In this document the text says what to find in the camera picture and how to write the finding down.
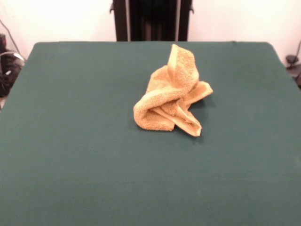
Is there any tan terry towel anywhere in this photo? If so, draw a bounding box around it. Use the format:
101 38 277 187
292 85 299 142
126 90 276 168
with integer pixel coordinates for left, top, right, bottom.
133 43 214 137

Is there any dark green table cloth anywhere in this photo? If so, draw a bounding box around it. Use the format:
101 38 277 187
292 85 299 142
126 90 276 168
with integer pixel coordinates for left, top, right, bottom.
0 41 301 226

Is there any black floor equipment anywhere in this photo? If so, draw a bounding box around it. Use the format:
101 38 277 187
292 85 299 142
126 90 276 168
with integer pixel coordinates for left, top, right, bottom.
285 54 301 89
0 33 25 97

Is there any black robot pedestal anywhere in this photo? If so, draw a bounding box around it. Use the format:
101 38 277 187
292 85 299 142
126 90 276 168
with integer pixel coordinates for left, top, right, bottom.
108 0 195 42

